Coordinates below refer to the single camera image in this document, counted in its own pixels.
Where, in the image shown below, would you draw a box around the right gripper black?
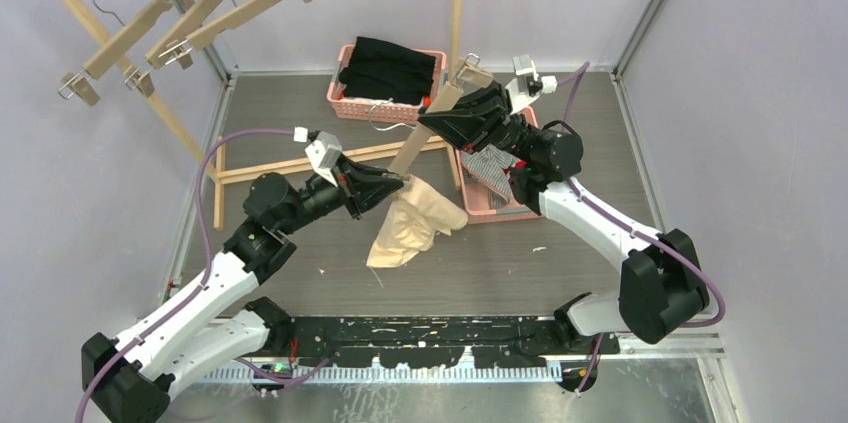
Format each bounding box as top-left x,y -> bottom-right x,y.
416,81 -> 539,166

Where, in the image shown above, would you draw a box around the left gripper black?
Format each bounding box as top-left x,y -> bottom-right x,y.
277,154 -> 401,236

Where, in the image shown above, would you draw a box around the grey striped underwear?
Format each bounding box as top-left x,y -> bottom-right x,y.
460,146 -> 518,209

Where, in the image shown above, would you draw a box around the wooden hanger of beige underwear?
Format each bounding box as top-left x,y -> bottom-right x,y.
388,53 -> 493,175

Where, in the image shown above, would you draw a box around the beige underwear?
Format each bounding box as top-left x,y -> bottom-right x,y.
366,175 -> 468,269

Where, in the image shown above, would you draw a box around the wooden hanger of red underwear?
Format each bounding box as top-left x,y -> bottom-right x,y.
125,0 -> 224,97

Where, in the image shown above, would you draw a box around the wooden hanger of striped underwear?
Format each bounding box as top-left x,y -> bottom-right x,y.
165,0 -> 313,66

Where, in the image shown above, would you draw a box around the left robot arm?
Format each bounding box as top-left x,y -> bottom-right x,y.
76,155 -> 404,422

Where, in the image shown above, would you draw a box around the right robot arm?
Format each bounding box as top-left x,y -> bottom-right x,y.
418,82 -> 711,354

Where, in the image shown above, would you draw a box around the empty wooden clip hanger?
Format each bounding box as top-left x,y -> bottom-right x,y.
57,0 -> 174,106

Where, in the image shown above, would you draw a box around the empty pink basket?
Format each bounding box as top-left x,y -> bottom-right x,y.
449,145 -> 538,224

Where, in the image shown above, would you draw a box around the pink basket with black clothes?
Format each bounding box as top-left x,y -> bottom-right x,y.
326,44 -> 447,124

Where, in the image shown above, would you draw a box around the black clothes in basket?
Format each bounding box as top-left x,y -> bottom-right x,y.
339,36 -> 437,106

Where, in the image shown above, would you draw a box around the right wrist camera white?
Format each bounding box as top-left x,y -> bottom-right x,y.
506,54 -> 558,114

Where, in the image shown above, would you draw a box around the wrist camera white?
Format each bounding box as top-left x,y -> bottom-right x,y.
506,54 -> 558,114
293,126 -> 343,188

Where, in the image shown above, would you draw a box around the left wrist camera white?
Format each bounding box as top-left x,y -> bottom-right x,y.
293,126 -> 343,188

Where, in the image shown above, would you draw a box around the white slotted cable duct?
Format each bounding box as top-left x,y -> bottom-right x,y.
200,360 -> 563,385

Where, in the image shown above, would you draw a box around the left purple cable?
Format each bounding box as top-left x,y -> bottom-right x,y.
72,128 -> 313,423

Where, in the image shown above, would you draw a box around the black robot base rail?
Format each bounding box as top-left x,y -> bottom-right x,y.
253,316 -> 597,369

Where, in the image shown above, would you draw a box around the wooden clothes rack frame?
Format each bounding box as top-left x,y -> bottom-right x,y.
58,0 -> 461,231

